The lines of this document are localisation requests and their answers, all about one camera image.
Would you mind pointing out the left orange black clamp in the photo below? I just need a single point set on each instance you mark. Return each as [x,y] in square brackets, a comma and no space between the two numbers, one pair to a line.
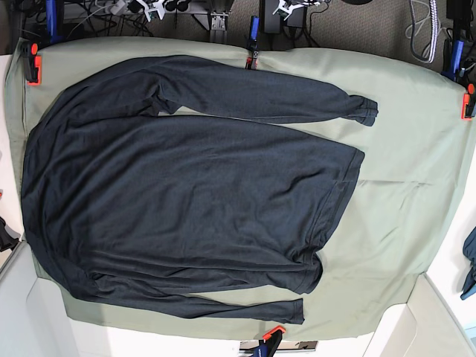
[32,63]

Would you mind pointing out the top right blue clamp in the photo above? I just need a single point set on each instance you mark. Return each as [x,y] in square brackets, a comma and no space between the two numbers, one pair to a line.
[452,54]

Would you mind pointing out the green table cloth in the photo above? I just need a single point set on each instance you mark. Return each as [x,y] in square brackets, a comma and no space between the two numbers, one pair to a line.
[418,156]

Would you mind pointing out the bottom orange black clamp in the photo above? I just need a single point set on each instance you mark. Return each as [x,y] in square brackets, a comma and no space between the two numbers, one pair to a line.
[269,343]

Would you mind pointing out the dark navy long-sleeve shirt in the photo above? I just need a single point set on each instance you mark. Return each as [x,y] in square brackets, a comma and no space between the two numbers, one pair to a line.
[159,179]

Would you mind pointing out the top middle blue clamp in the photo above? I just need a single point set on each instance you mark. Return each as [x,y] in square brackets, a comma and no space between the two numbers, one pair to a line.
[251,62]

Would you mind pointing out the dark object at left edge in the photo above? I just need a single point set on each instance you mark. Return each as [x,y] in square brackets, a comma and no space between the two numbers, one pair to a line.
[7,241]

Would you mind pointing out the right orange black clamp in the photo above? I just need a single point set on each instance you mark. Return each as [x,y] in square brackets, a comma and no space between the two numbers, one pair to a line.
[468,106]

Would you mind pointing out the blue clamp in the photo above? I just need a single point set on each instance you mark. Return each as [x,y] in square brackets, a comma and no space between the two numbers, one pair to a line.
[251,62]
[54,17]
[452,54]

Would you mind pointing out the top left blue clamp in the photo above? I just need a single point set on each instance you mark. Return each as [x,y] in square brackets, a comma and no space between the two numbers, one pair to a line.
[54,17]

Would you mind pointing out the white power strip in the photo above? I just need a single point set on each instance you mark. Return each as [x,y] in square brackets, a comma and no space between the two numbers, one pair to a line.
[114,8]

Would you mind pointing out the orange black clamp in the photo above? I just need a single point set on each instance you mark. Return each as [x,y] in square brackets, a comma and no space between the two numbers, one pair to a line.
[269,343]
[32,63]
[468,106]

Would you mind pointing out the metal frame bracket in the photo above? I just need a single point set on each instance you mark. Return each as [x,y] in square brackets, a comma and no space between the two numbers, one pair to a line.
[218,32]

